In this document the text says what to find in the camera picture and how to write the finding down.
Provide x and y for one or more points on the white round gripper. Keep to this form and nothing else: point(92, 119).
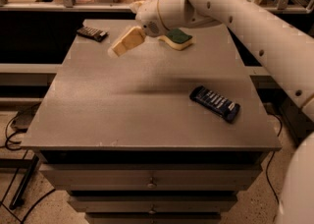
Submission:
point(148, 16)

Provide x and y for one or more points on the brown chocolate rxbar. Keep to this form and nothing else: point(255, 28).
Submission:
point(92, 33)

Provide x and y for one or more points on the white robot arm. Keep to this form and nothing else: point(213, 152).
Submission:
point(283, 50)

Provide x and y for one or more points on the green yellow sponge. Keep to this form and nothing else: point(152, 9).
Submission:
point(177, 39)

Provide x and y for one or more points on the grey drawer cabinet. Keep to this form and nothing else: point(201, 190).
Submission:
point(107, 125)

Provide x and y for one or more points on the blue snack bar wrapper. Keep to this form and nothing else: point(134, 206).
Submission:
point(216, 103)

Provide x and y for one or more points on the grey power adapter box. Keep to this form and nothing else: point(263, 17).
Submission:
point(23, 119)

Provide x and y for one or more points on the top drawer knob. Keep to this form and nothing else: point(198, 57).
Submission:
point(151, 184)

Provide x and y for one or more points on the drawer knob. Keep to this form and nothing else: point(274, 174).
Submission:
point(152, 209)
point(151, 184)

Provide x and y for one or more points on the black stand leg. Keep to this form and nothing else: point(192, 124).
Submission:
point(29, 166)

